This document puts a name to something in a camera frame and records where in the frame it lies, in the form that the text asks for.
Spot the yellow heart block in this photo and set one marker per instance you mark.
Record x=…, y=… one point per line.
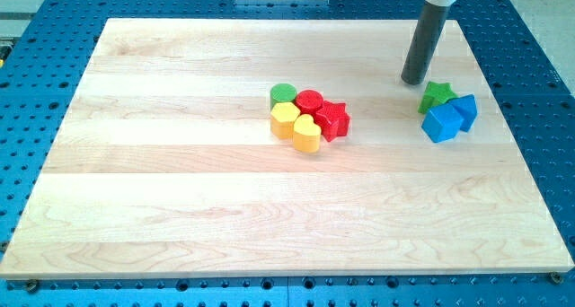
x=306, y=134

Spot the yellow hexagon block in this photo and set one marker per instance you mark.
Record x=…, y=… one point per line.
x=282, y=118

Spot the red cylinder block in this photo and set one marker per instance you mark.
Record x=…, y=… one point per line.
x=309, y=101

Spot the red star block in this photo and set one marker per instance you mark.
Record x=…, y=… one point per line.
x=333, y=119

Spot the green cylinder block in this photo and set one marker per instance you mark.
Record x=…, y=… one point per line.
x=282, y=92

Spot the light wooden board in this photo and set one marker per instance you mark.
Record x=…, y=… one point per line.
x=165, y=165

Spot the green star block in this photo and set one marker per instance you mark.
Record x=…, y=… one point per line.
x=436, y=94

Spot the blue cube block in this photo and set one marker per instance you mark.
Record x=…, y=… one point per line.
x=442, y=122

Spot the blue pentagon block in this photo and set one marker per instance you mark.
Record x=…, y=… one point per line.
x=466, y=106

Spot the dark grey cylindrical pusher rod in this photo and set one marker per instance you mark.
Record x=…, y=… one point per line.
x=424, y=41

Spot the left board clamp screw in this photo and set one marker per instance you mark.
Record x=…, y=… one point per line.
x=31, y=286

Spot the board clamp screw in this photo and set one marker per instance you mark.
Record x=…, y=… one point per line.
x=31, y=286
x=555, y=278

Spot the right board clamp screw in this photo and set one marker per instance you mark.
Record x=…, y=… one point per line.
x=555, y=278

